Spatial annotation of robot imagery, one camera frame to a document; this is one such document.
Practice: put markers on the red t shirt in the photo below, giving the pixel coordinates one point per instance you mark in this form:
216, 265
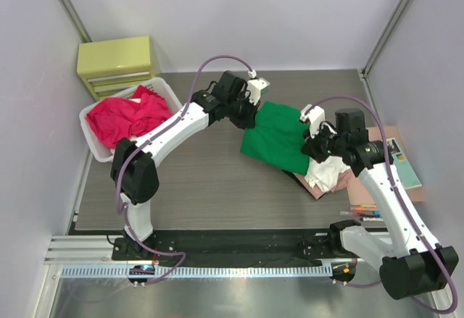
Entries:
116, 118

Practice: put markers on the pink t shirt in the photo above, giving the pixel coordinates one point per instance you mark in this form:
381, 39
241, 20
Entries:
320, 188

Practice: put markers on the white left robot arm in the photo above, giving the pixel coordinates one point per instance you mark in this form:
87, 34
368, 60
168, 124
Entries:
135, 163

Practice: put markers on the teal paperback book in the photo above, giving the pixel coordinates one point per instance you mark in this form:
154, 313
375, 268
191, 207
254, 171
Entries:
405, 171

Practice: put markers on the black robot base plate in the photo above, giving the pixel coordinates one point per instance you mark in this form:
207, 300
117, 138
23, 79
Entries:
233, 248

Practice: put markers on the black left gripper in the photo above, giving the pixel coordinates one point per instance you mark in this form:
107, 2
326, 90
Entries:
248, 121

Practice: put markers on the black t shirt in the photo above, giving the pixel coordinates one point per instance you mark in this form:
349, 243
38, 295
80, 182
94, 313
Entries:
295, 178

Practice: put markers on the pink desk mat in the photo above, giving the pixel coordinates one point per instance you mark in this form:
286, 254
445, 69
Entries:
358, 194

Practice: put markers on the yellow green drawer cabinet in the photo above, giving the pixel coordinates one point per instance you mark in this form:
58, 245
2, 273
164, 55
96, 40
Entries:
108, 67

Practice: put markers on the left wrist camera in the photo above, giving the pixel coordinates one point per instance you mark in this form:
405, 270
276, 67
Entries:
256, 87

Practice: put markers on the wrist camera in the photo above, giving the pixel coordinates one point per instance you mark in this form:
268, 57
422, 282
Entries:
256, 87
312, 116

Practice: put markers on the white marker pen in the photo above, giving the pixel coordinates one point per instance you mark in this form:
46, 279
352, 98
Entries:
371, 219

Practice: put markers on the white plastic laundry basket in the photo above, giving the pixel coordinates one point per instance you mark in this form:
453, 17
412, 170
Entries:
158, 85

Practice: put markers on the aluminium slotted rail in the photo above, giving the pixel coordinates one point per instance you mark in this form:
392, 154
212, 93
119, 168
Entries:
133, 271

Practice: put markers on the green t shirt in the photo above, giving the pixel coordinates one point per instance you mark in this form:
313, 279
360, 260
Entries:
277, 138

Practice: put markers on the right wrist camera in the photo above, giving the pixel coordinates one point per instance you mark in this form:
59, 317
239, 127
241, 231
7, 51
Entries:
312, 116

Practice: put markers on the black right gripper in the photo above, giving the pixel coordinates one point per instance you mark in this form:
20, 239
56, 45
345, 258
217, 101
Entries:
312, 145

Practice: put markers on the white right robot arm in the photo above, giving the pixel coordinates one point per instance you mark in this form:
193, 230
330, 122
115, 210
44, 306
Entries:
414, 262

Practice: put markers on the white t shirt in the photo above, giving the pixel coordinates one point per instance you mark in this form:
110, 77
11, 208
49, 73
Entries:
326, 171

